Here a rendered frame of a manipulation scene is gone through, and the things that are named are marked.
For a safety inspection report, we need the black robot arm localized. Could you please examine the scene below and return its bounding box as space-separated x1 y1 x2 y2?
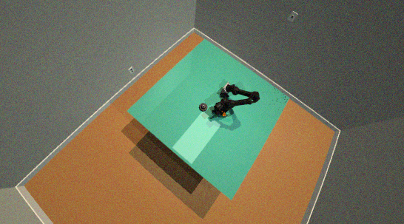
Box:
214 84 260 111

